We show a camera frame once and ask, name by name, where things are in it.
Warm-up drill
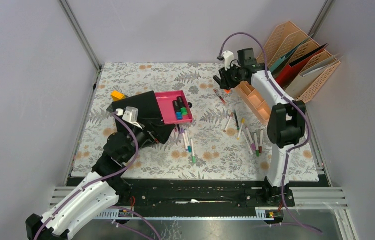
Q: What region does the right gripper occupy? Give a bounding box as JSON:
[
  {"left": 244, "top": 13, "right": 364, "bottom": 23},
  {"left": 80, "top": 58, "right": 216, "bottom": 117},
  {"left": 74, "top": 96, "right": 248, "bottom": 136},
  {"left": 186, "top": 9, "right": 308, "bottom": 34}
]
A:
[{"left": 218, "top": 63, "right": 244, "bottom": 92}]

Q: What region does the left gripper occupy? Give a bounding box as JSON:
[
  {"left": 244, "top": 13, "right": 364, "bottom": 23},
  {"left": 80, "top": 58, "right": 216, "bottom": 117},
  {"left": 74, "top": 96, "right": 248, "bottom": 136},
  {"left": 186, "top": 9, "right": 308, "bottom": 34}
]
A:
[{"left": 122, "top": 117, "right": 176, "bottom": 163}]

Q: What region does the red thin pen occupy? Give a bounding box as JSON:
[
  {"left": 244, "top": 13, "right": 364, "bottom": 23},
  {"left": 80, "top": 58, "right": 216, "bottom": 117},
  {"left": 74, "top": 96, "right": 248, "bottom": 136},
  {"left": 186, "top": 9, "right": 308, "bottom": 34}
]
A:
[{"left": 213, "top": 88, "right": 227, "bottom": 106}]

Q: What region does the blue cap marker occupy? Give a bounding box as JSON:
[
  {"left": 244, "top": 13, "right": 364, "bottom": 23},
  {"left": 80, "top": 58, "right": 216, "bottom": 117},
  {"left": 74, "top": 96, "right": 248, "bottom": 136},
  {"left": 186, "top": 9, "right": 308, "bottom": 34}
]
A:
[{"left": 172, "top": 100, "right": 183, "bottom": 121}]

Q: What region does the black pen holder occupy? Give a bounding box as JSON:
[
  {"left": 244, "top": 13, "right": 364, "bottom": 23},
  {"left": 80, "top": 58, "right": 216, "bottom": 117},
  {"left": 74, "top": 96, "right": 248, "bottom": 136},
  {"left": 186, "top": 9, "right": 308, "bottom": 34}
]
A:
[{"left": 106, "top": 91, "right": 176, "bottom": 133}]

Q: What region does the green highlighter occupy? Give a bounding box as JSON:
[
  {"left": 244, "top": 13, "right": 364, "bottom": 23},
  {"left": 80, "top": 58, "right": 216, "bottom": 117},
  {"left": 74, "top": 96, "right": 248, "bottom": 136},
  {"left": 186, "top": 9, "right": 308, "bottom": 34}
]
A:
[{"left": 177, "top": 96, "right": 188, "bottom": 116}]

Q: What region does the pink drawer tray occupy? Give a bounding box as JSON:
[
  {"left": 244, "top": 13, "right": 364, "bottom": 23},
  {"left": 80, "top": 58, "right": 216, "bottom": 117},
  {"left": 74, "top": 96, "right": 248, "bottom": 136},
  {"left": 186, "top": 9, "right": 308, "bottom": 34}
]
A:
[{"left": 155, "top": 90, "right": 194, "bottom": 125}]

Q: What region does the teal folder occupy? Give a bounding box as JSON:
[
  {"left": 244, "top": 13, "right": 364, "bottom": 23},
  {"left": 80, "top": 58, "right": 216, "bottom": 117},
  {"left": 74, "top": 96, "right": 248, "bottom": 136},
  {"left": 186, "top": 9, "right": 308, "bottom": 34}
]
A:
[{"left": 269, "top": 31, "right": 312, "bottom": 77}]

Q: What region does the red notebook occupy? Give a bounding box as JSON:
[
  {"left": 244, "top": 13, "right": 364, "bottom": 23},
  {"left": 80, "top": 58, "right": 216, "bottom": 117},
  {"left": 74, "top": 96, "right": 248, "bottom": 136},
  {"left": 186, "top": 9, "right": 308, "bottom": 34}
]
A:
[{"left": 275, "top": 43, "right": 328, "bottom": 89}]

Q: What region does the beige notebook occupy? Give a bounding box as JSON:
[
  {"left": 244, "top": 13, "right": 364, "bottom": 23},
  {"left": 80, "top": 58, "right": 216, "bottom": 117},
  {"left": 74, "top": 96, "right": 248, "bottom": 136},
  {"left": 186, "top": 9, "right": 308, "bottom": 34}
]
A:
[{"left": 284, "top": 51, "right": 341, "bottom": 103}]

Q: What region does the peach file organizer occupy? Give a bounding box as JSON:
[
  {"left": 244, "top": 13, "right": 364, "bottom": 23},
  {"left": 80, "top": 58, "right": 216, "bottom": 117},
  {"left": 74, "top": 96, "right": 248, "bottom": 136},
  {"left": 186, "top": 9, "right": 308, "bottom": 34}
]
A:
[{"left": 233, "top": 20, "right": 342, "bottom": 126}]

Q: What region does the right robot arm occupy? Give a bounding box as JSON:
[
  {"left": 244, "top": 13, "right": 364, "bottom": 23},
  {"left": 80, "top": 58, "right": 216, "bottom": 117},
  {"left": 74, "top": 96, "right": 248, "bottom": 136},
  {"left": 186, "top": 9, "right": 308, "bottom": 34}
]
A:
[{"left": 214, "top": 48, "right": 307, "bottom": 206}]

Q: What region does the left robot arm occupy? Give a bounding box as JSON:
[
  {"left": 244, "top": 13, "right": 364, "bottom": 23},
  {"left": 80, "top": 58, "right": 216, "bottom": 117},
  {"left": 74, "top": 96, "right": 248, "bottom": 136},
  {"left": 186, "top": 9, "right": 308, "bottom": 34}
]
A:
[{"left": 25, "top": 118, "right": 176, "bottom": 240}]

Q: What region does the teal tip white pen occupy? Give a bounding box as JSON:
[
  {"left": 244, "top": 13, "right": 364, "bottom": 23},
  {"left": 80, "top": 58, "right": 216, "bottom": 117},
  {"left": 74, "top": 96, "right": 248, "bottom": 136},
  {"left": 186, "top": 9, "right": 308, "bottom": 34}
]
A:
[{"left": 183, "top": 128, "right": 192, "bottom": 153}]

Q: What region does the green tip white pen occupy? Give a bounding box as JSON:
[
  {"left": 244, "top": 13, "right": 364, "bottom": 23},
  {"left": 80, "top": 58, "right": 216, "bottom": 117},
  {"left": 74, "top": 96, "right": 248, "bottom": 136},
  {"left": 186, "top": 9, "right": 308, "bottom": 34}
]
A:
[{"left": 190, "top": 138, "right": 197, "bottom": 164}]

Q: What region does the brown tip white pen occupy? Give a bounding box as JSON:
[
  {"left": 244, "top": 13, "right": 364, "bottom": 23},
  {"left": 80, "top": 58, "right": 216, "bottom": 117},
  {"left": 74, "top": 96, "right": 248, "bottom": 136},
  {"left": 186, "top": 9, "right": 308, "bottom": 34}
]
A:
[{"left": 223, "top": 112, "right": 234, "bottom": 133}]

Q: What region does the yellow tip white pen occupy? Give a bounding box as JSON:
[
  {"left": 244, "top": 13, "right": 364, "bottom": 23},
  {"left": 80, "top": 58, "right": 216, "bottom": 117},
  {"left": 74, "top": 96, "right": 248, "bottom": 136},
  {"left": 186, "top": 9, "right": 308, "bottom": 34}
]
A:
[{"left": 236, "top": 118, "right": 246, "bottom": 140}]

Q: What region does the dark thin pen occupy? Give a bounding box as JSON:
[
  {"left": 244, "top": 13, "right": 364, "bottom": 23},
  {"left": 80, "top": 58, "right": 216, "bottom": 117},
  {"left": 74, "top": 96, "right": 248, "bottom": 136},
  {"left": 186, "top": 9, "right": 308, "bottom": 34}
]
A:
[{"left": 233, "top": 110, "right": 240, "bottom": 130}]

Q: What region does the yellow block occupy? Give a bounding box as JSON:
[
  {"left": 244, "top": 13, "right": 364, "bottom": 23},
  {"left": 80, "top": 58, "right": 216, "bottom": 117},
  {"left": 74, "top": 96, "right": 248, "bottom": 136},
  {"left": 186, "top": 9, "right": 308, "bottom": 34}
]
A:
[{"left": 111, "top": 90, "right": 127, "bottom": 102}]

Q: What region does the floral table mat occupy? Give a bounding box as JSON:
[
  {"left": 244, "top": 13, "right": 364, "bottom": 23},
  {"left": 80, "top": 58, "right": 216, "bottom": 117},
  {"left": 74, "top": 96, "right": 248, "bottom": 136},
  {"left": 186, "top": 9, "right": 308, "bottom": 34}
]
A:
[{"left": 71, "top": 62, "right": 321, "bottom": 182}]

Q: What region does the dark red tip pen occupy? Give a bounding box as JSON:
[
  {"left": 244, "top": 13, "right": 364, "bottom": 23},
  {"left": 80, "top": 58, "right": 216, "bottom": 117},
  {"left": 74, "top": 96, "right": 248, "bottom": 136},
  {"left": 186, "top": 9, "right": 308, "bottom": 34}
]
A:
[{"left": 258, "top": 129, "right": 264, "bottom": 154}]

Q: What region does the green tip pen right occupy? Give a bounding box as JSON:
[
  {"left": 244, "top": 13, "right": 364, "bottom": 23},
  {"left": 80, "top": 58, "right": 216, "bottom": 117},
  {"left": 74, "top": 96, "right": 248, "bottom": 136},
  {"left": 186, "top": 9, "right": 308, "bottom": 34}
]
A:
[{"left": 253, "top": 132, "right": 260, "bottom": 157}]

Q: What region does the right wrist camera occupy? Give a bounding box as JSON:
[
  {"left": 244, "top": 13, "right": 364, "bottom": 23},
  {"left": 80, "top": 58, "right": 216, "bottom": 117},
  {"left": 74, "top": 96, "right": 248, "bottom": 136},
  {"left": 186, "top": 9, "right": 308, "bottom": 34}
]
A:
[{"left": 217, "top": 51, "right": 235, "bottom": 71}]

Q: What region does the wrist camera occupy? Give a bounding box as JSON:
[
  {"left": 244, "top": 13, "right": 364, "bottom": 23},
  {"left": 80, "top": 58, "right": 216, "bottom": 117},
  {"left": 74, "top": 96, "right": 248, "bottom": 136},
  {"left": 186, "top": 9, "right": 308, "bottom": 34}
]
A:
[
  {"left": 115, "top": 106, "right": 143, "bottom": 129},
  {"left": 217, "top": 51, "right": 235, "bottom": 71}
]

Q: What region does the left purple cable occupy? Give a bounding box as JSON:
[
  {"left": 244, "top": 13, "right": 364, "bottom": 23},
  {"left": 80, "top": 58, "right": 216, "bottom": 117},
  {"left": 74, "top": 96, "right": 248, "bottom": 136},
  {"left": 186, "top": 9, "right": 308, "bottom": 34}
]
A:
[{"left": 31, "top": 112, "right": 162, "bottom": 240}]

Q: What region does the purple cable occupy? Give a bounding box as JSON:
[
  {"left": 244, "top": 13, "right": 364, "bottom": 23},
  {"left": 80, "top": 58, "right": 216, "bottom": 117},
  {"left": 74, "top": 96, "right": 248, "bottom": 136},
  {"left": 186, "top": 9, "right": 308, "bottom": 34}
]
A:
[
  {"left": 31, "top": 112, "right": 162, "bottom": 240},
  {"left": 219, "top": 31, "right": 324, "bottom": 235}
]

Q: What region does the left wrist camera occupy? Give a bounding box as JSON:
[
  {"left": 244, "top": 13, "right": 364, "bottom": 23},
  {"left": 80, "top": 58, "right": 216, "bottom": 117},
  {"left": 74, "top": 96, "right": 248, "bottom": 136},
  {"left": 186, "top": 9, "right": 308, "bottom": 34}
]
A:
[{"left": 115, "top": 106, "right": 143, "bottom": 129}]

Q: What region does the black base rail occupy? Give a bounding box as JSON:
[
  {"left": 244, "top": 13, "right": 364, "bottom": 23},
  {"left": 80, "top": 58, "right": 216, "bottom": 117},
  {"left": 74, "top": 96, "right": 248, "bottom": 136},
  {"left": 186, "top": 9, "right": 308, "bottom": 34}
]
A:
[{"left": 66, "top": 177, "right": 296, "bottom": 218}]

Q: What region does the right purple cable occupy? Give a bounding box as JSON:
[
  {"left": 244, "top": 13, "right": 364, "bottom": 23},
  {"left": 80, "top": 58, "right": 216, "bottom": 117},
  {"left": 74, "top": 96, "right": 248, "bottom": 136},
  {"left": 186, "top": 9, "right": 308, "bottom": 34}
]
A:
[{"left": 219, "top": 31, "right": 324, "bottom": 235}]

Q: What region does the right aluminium frame post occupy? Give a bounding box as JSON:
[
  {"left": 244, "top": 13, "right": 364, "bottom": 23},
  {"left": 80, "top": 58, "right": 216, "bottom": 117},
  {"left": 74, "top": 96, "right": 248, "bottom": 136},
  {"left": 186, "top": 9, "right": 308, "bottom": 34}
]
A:
[{"left": 308, "top": 0, "right": 336, "bottom": 37}]

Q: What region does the aluminium frame post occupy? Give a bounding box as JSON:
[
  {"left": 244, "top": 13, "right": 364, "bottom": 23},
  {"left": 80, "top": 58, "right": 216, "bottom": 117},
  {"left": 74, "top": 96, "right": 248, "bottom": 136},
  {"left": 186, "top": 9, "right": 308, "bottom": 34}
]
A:
[
  {"left": 58, "top": 0, "right": 103, "bottom": 72},
  {"left": 308, "top": 0, "right": 336, "bottom": 37}
]

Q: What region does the left aluminium frame post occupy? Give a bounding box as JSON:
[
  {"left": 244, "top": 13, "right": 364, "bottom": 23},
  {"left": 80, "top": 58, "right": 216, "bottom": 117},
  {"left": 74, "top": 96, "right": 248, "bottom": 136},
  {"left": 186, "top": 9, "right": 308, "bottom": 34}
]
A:
[{"left": 58, "top": 0, "right": 103, "bottom": 72}]

